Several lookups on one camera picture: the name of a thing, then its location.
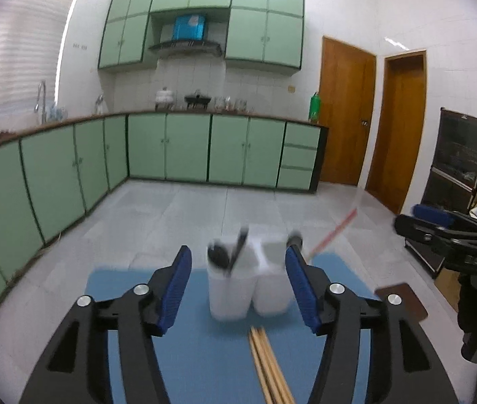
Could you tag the blue box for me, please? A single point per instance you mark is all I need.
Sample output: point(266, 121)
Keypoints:
point(190, 28)

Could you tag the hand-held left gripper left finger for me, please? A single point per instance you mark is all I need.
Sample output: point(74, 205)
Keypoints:
point(177, 290)

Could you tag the wooden door with knob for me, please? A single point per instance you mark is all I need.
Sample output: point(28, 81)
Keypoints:
point(345, 113)

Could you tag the green wall cabinets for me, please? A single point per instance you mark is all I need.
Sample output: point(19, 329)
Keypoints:
point(246, 33)

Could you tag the black cabinet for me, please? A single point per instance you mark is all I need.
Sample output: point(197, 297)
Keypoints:
point(457, 155)

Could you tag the black range hood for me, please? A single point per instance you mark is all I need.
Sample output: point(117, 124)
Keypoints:
point(188, 47)

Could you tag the chrome kitchen faucet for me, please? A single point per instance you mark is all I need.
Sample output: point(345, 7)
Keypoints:
point(43, 101)

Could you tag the green base cabinets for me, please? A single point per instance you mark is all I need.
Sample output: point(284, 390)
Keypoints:
point(188, 147)

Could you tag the white double utensil holder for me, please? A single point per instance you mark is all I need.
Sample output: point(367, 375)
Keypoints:
point(230, 292)

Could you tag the light wooden chopstick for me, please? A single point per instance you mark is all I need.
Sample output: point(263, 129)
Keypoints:
point(274, 366)
point(280, 366)
point(267, 366)
point(260, 366)

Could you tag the bottles beside sink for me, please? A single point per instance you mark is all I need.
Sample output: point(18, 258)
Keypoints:
point(58, 112)

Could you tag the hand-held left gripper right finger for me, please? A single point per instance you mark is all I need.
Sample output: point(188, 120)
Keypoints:
point(301, 290)

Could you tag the plain wooden door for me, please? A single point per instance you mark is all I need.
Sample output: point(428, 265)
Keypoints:
point(398, 134)

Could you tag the red and black chopstick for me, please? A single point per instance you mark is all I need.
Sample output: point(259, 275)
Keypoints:
point(335, 230)

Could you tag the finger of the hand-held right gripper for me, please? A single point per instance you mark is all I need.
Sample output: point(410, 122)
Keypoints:
point(432, 213)
point(421, 231)

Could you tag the black wok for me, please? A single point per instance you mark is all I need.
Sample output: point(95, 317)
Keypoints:
point(198, 101)

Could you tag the group of glass jars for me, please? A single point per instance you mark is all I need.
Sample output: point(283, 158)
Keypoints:
point(230, 104)

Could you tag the green plastic bottle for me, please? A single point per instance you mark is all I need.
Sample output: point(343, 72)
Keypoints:
point(314, 109)

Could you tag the white window blind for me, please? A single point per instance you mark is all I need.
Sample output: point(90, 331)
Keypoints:
point(19, 50)

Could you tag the cardboard box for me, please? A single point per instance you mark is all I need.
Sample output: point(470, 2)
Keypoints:
point(448, 290)

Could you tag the blue table mat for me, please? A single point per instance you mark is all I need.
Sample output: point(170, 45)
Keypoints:
point(221, 366)

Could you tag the black spoon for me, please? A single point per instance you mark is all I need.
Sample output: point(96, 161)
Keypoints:
point(217, 256)

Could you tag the wall outlets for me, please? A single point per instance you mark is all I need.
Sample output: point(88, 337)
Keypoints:
point(80, 46)

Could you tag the small chrome tap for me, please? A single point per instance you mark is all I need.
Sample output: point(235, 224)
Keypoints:
point(100, 103)

